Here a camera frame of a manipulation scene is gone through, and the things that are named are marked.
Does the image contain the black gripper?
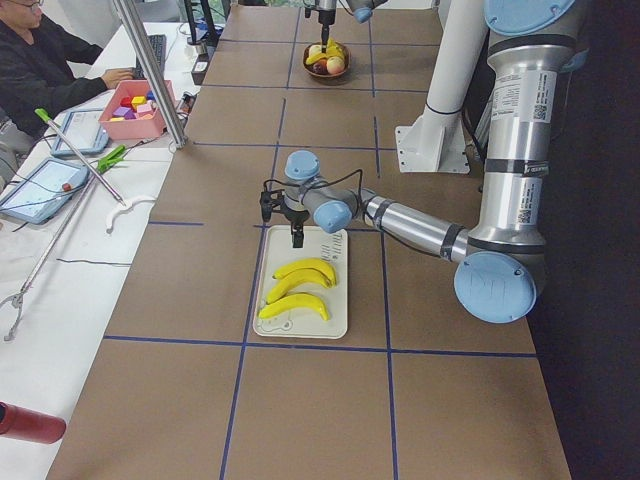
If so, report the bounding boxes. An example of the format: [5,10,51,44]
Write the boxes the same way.
[282,197,310,249]
[303,0,336,53]

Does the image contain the yellow banana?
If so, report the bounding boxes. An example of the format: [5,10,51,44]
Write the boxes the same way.
[266,268,334,304]
[304,38,346,66]
[258,293,330,321]
[272,258,337,286]

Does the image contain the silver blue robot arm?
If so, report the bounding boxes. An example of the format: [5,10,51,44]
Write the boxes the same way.
[260,1,589,323]
[303,0,386,53]

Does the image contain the brown wicker basket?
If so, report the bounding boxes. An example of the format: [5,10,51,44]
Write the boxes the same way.
[302,42,350,79]

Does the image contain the pale red apple lower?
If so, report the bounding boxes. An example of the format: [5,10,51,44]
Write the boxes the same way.
[308,44,322,57]

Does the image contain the pale red apple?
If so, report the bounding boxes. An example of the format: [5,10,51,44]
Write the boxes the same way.
[326,56,346,75]
[308,44,322,57]

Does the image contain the pale red apple upper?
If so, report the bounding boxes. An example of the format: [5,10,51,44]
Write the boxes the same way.
[326,56,346,75]

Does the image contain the white bear tray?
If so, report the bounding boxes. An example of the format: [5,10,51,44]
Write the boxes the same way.
[253,225,348,339]

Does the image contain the black keyboard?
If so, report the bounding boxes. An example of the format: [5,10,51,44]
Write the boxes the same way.
[133,34,167,80]

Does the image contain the white curved plastic piece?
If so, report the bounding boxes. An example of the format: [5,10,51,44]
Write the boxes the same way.
[105,195,156,234]

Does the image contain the green clip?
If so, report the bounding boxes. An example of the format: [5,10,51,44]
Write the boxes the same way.
[97,145,126,174]

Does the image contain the pink box of blocks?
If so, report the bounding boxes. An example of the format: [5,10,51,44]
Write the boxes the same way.
[99,80,166,140]

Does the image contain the blue teach pendant far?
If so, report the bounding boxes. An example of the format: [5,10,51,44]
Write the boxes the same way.
[61,109,109,155]

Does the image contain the blue teach pendant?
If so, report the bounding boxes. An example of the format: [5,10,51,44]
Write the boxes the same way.
[1,157,89,224]
[61,109,109,155]

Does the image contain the blue teach pendant near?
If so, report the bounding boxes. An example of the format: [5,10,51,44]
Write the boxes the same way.
[1,157,89,224]

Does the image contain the long metal grabber tool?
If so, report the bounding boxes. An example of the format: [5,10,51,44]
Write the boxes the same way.
[0,107,126,343]

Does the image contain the seated person in black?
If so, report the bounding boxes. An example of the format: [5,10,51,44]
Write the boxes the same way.
[1,1,133,138]

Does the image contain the red cylinder bottle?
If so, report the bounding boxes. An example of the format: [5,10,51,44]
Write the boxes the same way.
[1,402,66,444]

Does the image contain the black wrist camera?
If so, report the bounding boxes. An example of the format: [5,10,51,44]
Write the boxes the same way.
[259,188,284,223]

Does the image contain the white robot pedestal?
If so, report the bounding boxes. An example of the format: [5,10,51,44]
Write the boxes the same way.
[395,0,488,174]

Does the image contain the aluminium frame post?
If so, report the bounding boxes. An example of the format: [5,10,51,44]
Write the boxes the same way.
[114,0,187,150]

